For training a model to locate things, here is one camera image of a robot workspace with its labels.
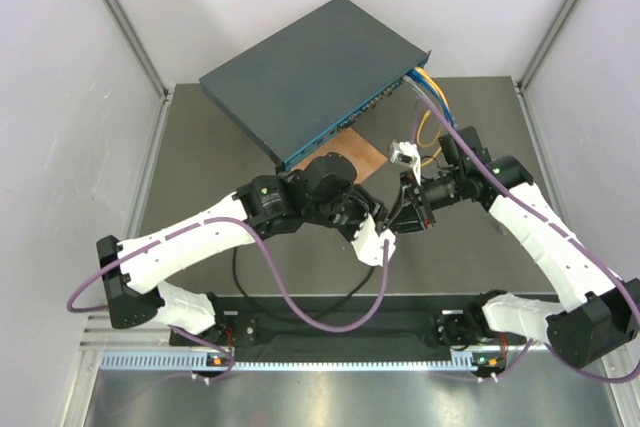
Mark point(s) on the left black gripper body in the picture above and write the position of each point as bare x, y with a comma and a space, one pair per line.
349, 217

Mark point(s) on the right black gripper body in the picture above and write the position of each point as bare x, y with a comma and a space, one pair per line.
421, 210

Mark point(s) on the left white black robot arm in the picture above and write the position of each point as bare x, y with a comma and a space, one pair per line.
325, 193

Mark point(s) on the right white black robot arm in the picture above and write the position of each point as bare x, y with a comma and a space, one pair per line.
596, 311

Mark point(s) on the wooden board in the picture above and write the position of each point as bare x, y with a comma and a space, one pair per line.
365, 158

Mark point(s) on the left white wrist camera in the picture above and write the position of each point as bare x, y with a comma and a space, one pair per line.
368, 244

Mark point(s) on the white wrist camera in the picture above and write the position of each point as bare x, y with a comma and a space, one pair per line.
406, 154
368, 244

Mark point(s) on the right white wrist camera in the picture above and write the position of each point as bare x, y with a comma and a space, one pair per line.
406, 154

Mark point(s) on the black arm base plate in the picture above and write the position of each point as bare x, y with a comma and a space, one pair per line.
436, 321

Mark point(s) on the dark blue network switch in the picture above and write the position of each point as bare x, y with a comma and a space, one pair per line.
295, 90

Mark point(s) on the white slotted cable duct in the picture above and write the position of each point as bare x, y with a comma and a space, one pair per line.
204, 361

